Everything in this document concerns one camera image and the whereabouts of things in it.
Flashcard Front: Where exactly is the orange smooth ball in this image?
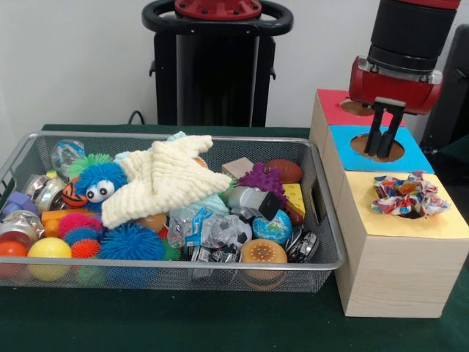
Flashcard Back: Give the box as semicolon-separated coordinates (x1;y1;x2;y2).
0;241;29;278

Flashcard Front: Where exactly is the yellow smooth ball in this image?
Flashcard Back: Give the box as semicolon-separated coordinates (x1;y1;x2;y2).
27;237;73;282

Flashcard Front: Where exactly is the purple spiky ball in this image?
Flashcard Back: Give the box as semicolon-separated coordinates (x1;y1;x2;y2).
237;162;289;202

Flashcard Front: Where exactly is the wooden box with three holes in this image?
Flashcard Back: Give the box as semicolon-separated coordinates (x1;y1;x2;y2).
309;88;469;318

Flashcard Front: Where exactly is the light blue muslin cloth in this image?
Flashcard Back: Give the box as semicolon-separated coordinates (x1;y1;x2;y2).
111;131;231;218

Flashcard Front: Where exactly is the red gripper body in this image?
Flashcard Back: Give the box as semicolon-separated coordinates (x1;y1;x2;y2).
347;55;444;117

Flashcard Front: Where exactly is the toy burger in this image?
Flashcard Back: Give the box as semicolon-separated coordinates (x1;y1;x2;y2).
240;238;289;290

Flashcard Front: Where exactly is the multicoloured knotted cloth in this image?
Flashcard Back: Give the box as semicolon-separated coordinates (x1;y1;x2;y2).
371;171;451;220

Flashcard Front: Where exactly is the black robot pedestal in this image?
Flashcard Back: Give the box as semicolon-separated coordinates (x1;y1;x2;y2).
141;0;295;128

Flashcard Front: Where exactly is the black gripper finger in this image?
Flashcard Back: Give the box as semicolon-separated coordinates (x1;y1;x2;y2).
377;108;405;158
364;103;386;157

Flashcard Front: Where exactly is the dark green table cloth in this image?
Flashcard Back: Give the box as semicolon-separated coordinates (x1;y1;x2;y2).
0;123;469;352
439;136;469;157

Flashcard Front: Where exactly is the yellow cheese toy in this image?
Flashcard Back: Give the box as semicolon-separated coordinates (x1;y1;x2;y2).
282;182;307;221

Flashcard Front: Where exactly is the large blue spiky ball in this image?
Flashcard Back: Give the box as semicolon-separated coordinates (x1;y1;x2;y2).
98;221;166;261

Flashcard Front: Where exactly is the cream muslin cloth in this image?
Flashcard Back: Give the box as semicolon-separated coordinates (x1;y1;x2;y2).
101;134;234;230

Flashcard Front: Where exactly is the blue globe ball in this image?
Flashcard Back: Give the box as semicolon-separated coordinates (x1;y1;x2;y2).
252;208;293;245

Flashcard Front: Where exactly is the brown toy football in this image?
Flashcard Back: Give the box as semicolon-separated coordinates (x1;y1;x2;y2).
264;158;304;184

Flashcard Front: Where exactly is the shallow metal mesh bin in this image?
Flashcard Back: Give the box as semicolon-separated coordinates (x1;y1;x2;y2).
0;131;347;293

